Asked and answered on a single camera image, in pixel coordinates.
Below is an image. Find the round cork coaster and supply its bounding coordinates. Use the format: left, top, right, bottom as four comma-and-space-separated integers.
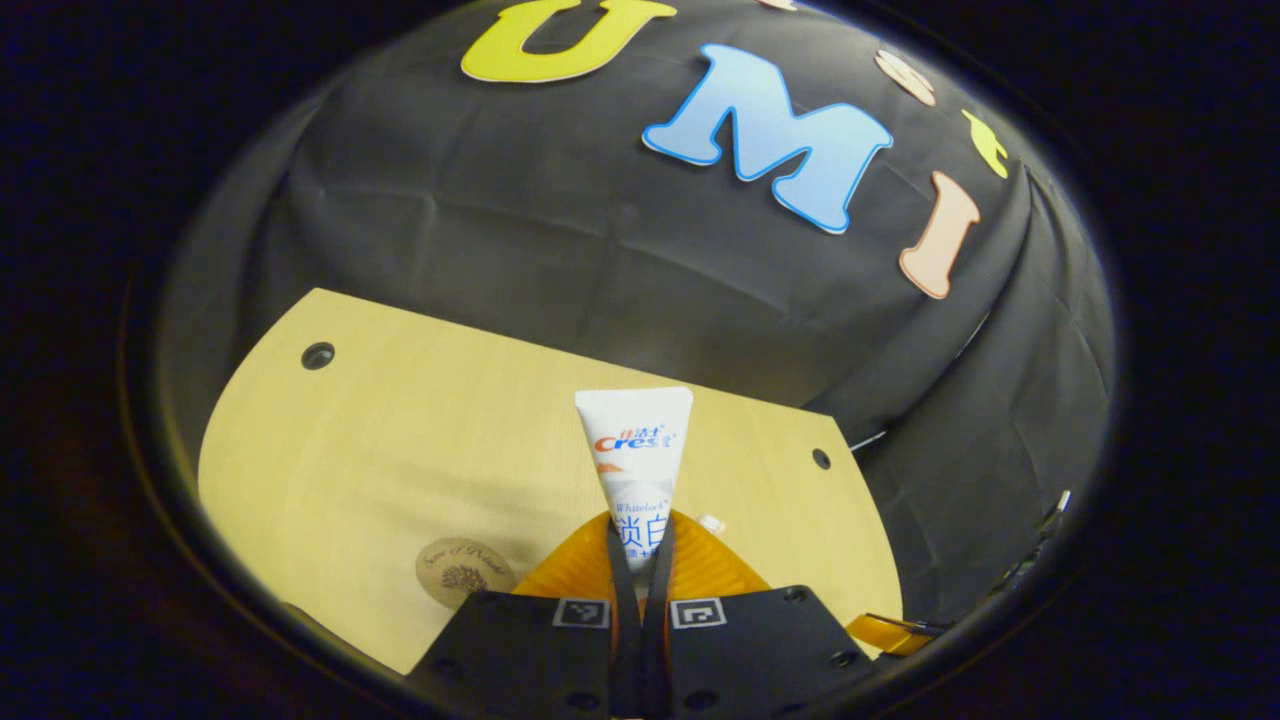
415, 537, 516, 609

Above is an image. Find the white toothpaste tube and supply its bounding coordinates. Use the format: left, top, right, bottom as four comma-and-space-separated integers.
574, 387, 694, 601

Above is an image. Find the black backdrop cloth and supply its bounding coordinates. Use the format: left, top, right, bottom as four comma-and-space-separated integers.
160, 0, 1116, 621

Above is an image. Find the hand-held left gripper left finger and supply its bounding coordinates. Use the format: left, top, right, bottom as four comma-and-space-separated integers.
405, 510, 641, 720

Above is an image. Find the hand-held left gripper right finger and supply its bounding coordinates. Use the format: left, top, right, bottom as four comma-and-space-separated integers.
640, 510, 881, 720

